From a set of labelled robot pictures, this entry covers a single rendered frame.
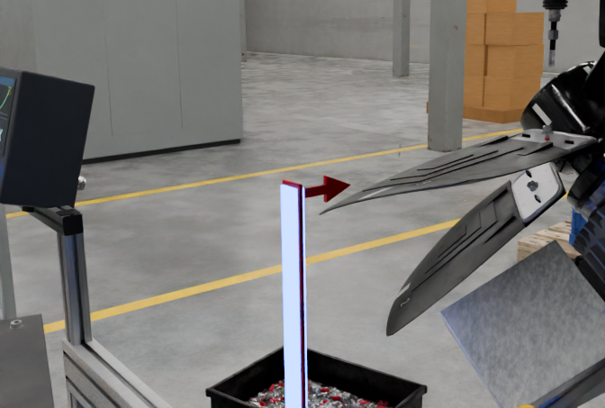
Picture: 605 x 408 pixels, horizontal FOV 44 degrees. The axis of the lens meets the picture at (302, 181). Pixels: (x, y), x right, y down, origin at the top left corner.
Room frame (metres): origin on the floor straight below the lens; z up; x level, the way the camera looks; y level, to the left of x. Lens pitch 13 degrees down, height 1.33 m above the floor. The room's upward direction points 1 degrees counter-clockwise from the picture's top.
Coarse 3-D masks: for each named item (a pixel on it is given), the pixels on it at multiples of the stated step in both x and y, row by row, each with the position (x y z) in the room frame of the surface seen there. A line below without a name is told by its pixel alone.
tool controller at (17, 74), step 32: (0, 96) 1.10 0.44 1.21; (32, 96) 1.06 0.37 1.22; (64, 96) 1.08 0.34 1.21; (0, 128) 1.07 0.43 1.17; (32, 128) 1.05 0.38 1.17; (64, 128) 1.08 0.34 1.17; (0, 160) 1.05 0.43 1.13; (32, 160) 1.05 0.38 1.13; (64, 160) 1.08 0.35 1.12; (0, 192) 1.03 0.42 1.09; (32, 192) 1.05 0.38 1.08; (64, 192) 1.08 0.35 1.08
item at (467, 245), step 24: (504, 192) 0.95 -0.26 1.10; (480, 216) 0.96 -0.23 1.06; (504, 216) 0.91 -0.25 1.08; (456, 240) 0.96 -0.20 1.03; (480, 240) 0.91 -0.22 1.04; (504, 240) 0.88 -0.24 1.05; (432, 264) 0.97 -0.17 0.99; (456, 264) 0.92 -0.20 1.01; (480, 264) 0.88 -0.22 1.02; (408, 288) 0.98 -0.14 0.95; (432, 288) 0.92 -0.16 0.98; (408, 312) 0.91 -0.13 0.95
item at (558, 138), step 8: (512, 136) 0.85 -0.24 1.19; (520, 136) 0.85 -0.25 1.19; (536, 136) 0.84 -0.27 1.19; (544, 136) 0.84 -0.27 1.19; (552, 136) 0.84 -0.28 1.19; (560, 136) 0.83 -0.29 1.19; (568, 136) 0.83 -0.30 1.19; (576, 136) 0.83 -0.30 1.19; (584, 136) 0.82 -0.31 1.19; (560, 144) 0.80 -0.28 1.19; (568, 144) 0.80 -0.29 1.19; (576, 144) 0.80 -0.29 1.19; (584, 144) 0.79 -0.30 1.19
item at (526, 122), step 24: (576, 72) 0.87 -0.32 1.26; (552, 96) 0.87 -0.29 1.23; (576, 96) 0.85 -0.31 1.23; (528, 120) 0.89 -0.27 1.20; (552, 120) 0.86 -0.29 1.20; (576, 120) 0.84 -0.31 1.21; (600, 120) 0.83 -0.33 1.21; (600, 144) 0.83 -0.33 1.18; (576, 168) 0.86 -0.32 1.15; (600, 168) 0.80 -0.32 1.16; (576, 192) 0.82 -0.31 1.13
